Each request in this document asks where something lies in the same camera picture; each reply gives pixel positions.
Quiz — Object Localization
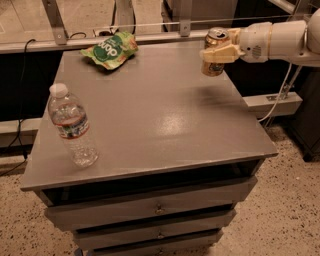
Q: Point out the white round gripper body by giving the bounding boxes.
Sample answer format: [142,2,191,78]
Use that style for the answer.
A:
[239,22,272,63]

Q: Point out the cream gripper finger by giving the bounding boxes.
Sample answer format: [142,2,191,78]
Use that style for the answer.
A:
[228,28,241,45]
[199,42,245,63]

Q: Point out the orange soda can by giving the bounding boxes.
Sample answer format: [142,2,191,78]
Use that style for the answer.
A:
[201,27,231,77]

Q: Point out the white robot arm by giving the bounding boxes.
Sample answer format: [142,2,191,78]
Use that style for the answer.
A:
[200,10,320,67]

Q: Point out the clear plastic water bottle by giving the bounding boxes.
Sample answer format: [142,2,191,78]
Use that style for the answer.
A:
[47,83,98,167]

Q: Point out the green chip bag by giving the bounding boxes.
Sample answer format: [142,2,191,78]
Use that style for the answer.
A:
[80,31,138,70]

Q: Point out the top drawer knob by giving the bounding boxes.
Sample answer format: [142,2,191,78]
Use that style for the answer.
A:
[155,205,165,215]

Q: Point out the drawer knob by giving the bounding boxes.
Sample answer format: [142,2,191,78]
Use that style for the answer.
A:
[157,232,165,239]
[155,205,165,215]

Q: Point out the middle drawer knob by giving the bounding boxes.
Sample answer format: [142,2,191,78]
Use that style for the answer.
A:
[157,232,165,239]

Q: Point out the white cable on right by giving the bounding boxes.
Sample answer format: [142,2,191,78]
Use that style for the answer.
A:
[258,62,294,124]

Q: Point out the metal railing frame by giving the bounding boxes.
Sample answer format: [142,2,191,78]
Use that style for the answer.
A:
[0,0,320,55]

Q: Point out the black cable on left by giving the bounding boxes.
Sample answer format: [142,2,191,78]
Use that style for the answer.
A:
[0,38,37,177]

